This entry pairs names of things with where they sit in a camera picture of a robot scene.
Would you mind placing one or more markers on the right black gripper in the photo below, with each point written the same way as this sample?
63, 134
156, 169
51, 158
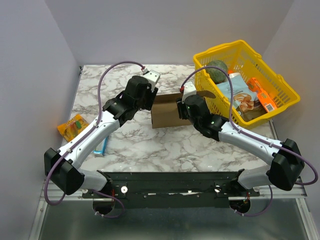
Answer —
180, 110

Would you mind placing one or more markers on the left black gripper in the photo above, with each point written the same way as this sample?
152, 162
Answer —
152, 96

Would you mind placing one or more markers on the brown cardboard box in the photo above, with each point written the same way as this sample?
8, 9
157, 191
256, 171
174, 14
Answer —
165, 112

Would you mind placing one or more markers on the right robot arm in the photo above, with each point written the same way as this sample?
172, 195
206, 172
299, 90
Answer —
283, 164

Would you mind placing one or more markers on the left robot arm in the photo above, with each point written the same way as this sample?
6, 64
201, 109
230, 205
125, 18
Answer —
63, 166

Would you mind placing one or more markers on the blue toothpaste box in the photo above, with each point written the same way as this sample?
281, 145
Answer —
100, 149

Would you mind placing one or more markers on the orange snack box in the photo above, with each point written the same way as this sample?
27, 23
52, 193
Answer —
263, 97

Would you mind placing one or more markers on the green round melon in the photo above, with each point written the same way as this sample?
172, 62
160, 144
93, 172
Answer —
216, 75

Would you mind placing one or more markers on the white orange bottle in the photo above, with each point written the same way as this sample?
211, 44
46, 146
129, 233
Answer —
233, 75

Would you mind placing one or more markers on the light blue snack pouch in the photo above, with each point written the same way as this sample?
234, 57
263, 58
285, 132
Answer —
244, 99

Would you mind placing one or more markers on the yellow plastic basket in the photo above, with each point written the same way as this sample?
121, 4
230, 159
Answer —
240, 57

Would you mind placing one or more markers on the orange candy bag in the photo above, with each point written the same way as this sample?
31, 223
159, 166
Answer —
72, 128

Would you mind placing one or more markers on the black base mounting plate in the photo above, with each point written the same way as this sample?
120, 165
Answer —
160, 190

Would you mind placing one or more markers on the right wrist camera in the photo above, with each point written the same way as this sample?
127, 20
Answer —
188, 89

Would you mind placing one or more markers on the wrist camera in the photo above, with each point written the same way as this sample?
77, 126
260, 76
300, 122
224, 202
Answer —
152, 77
188, 89

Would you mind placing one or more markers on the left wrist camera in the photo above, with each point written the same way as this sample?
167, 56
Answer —
152, 77

